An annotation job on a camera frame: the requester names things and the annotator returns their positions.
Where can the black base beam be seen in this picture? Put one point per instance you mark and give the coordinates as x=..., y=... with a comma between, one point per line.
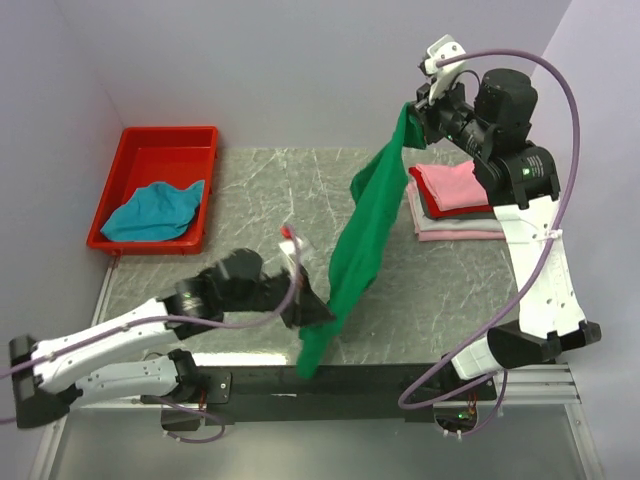
x=336, y=392

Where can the green t shirt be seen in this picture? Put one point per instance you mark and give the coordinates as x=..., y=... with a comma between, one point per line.
x=377, y=191

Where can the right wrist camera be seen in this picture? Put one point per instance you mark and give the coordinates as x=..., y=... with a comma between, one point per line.
x=441, y=65

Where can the folded white t shirt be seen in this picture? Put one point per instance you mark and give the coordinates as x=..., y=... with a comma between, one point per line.
x=423, y=223

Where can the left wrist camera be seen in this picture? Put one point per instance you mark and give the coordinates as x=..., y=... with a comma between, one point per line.
x=295, y=249

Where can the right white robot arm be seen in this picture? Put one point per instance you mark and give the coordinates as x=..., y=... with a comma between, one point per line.
x=523, y=189

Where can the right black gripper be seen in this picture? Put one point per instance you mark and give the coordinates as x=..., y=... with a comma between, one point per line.
x=429, y=108

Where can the folded light pink t shirt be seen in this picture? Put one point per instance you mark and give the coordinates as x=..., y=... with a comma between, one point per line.
x=423, y=236

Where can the folded red t shirt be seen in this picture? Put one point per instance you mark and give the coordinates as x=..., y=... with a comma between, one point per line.
x=433, y=211

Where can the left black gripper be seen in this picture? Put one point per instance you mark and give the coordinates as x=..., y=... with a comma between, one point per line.
x=306, y=308

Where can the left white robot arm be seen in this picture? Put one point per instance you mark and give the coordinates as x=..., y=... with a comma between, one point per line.
x=52, y=377

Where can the red plastic bin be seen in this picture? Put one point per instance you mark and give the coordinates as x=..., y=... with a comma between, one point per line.
x=178, y=156

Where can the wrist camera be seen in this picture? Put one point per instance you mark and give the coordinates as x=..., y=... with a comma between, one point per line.
x=441, y=65
x=295, y=249

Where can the blue t shirt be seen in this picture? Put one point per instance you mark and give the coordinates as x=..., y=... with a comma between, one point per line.
x=156, y=213

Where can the folded grey t shirt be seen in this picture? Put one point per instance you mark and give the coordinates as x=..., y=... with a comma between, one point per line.
x=484, y=221

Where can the aluminium frame rail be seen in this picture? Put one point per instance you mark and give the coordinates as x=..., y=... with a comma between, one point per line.
x=546, y=394

